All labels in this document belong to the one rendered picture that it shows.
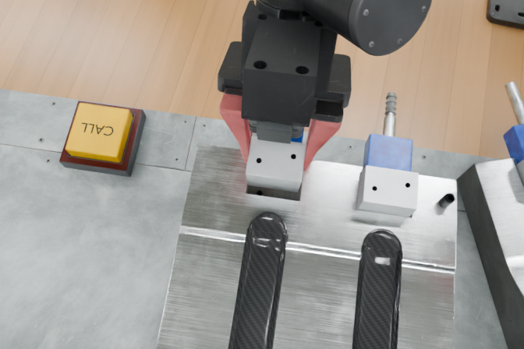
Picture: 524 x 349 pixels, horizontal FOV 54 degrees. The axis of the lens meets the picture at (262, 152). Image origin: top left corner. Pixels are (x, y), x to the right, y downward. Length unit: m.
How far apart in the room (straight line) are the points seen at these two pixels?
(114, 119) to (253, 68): 0.33
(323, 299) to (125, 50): 0.40
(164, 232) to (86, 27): 0.30
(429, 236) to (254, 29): 0.26
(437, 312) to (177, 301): 0.24
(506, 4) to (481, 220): 0.31
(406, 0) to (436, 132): 0.36
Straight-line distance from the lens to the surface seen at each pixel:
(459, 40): 0.74
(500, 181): 0.60
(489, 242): 0.60
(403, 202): 0.49
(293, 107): 0.31
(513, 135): 0.62
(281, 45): 0.33
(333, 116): 0.40
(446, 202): 0.51
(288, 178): 0.45
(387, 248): 0.51
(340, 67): 0.42
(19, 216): 0.65
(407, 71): 0.69
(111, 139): 0.60
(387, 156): 0.51
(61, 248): 0.62
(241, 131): 0.42
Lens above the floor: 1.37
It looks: 68 degrees down
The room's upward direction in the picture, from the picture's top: 1 degrees clockwise
